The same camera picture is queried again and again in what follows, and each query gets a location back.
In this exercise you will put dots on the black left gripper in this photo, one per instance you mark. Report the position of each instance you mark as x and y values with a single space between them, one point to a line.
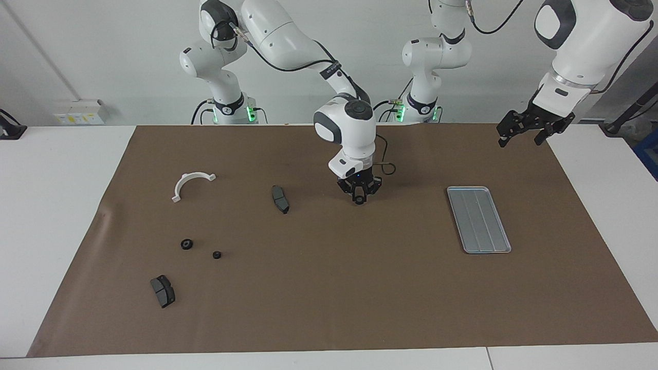
540 115

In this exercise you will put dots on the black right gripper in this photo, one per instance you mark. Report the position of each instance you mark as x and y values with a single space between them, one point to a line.
360 180

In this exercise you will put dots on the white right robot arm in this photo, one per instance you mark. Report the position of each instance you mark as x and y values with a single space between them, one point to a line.
277 31

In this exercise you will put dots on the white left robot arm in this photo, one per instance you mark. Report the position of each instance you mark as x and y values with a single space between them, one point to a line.
437 56

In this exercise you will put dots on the silver metal compartment tray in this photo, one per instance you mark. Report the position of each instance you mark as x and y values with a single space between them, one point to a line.
480 221

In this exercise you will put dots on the long grey brake pad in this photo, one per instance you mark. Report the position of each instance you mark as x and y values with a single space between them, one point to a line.
280 199

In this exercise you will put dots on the black stand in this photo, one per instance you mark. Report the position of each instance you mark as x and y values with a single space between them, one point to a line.
624 115

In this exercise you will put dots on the brown paper table mat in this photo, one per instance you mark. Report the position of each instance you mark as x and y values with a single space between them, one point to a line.
329 288

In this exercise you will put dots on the blue box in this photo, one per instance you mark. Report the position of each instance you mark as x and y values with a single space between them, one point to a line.
649 156

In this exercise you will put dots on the short grey brake pad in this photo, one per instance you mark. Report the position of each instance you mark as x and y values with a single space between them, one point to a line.
162 291

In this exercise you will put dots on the white curved plastic bracket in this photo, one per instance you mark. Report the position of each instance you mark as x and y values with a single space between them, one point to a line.
179 185

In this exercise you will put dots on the white wall socket box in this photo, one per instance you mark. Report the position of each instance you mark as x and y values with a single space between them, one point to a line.
77 115

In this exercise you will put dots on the black clamp mount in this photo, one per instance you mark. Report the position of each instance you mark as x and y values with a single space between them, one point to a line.
10 128

